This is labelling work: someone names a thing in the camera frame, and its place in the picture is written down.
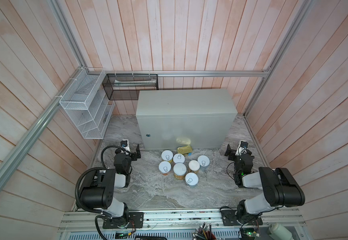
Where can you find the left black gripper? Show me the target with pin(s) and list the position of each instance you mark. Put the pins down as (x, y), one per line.
(134, 154)

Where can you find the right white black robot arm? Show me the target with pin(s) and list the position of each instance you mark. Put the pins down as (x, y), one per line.
(279, 187)

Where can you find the gold rectangular sardine tin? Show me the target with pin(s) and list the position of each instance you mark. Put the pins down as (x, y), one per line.
(185, 150)

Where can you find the white lid can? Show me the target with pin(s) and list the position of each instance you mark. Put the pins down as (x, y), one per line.
(179, 158)
(165, 167)
(191, 179)
(204, 162)
(167, 156)

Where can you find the white wire mesh shelf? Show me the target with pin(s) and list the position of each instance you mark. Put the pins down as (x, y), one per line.
(86, 103)

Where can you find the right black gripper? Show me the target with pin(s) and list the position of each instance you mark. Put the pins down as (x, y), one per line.
(231, 152)

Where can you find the orange green label can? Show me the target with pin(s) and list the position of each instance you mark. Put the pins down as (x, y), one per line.
(180, 171)

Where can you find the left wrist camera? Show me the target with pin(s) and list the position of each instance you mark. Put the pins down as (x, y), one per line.
(125, 145)

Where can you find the yellow label can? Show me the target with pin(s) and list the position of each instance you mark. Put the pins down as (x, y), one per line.
(194, 166)

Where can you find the white cylinder object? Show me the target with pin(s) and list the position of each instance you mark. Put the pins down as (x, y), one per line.
(278, 232)

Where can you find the grey metal cabinet box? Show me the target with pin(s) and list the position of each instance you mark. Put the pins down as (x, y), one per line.
(169, 119)

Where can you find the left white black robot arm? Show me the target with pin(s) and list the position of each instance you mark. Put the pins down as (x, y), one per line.
(94, 191)

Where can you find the black mesh basket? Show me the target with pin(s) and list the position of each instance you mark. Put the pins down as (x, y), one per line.
(121, 87)

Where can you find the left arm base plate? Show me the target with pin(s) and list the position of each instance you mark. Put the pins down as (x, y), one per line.
(134, 220)

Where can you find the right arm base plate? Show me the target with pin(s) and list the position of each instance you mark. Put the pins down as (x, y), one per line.
(238, 218)

